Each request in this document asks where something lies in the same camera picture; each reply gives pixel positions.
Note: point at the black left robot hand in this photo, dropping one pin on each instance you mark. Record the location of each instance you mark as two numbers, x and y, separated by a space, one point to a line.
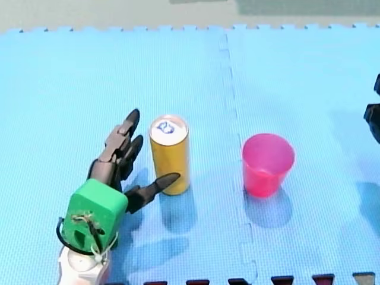
110 154

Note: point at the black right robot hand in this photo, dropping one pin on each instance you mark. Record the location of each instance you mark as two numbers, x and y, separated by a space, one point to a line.
373 117

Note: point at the yellow drink can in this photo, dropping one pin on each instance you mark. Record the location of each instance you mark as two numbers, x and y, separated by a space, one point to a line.
169 154

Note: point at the pink plastic cup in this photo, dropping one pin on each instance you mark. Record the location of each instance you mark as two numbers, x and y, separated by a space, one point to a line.
266 166

